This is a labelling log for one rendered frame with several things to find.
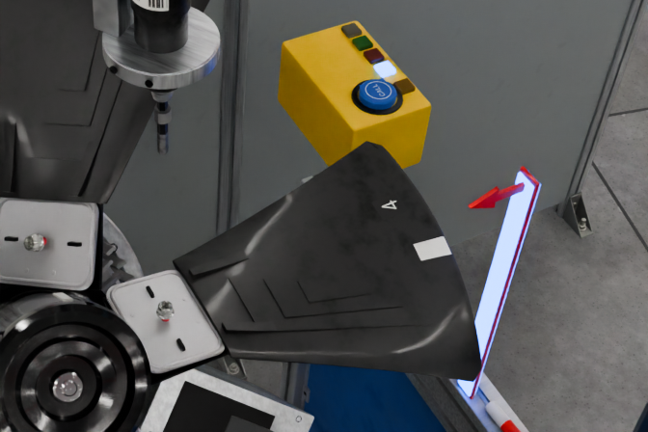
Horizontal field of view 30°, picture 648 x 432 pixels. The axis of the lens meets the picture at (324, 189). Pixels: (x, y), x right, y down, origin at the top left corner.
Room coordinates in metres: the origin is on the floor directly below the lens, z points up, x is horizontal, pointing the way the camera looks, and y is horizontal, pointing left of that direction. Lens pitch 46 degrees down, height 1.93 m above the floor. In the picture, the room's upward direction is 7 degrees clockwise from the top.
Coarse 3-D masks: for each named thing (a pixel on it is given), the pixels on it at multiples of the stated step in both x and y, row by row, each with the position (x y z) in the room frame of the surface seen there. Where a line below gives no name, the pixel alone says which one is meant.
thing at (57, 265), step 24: (0, 216) 0.58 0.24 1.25; (24, 216) 0.58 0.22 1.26; (48, 216) 0.58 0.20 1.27; (72, 216) 0.57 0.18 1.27; (96, 216) 0.57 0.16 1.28; (0, 240) 0.57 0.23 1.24; (48, 240) 0.56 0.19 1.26; (72, 240) 0.56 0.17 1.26; (96, 240) 0.56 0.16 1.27; (0, 264) 0.56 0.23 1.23; (24, 264) 0.55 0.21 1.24; (48, 264) 0.55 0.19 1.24; (72, 264) 0.55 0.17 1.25; (72, 288) 0.53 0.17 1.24
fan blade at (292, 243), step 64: (320, 192) 0.71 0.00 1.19; (384, 192) 0.72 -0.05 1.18; (192, 256) 0.62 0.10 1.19; (256, 256) 0.63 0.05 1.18; (320, 256) 0.64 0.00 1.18; (384, 256) 0.66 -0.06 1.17; (448, 256) 0.68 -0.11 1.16; (256, 320) 0.57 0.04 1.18; (320, 320) 0.58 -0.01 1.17; (384, 320) 0.60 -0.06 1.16; (448, 320) 0.62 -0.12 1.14
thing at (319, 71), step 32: (320, 32) 1.07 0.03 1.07; (288, 64) 1.02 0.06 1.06; (320, 64) 1.01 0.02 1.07; (352, 64) 1.02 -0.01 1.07; (288, 96) 1.02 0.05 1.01; (320, 96) 0.97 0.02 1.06; (352, 96) 0.96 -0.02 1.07; (416, 96) 0.98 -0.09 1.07; (320, 128) 0.96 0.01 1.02; (352, 128) 0.92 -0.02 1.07; (384, 128) 0.93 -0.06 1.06; (416, 128) 0.96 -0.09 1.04; (416, 160) 0.96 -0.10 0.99
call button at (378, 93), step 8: (368, 80) 0.98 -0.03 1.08; (376, 80) 0.98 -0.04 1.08; (384, 80) 0.99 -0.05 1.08; (360, 88) 0.97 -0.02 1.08; (368, 88) 0.97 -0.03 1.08; (376, 88) 0.97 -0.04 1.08; (384, 88) 0.97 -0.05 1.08; (392, 88) 0.97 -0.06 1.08; (360, 96) 0.96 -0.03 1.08; (368, 96) 0.96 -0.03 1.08; (376, 96) 0.96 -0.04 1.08; (384, 96) 0.96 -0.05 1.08; (392, 96) 0.96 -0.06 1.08; (368, 104) 0.95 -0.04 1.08; (376, 104) 0.95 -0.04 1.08; (384, 104) 0.95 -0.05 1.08; (392, 104) 0.96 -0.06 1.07
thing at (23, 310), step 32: (0, 288) 0.56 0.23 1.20; (32, 288) 0.56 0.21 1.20; (0, 320) 0.49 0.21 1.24; (32, 320) 0.48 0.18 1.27; (64, 320) 0.49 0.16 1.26; (96, 320) 0.50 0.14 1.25; (0, 352) 0.46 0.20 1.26; (32, 352) 0.47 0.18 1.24; (64, 352) 0.48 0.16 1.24; (96, 352) 0.48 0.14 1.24; (128, 352) 0.49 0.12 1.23; (0, 384) 0.45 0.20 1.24; (32, 384) 0.45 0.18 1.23; (96, 384) 0.47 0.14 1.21; (128, 384) 0.48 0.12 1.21; (0, 416) 0.43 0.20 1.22; (32, 416) 0.44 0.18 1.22; (64, 416) 0.45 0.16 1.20; (96, 416) 0.45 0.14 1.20; (128, 416) 0.46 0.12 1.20
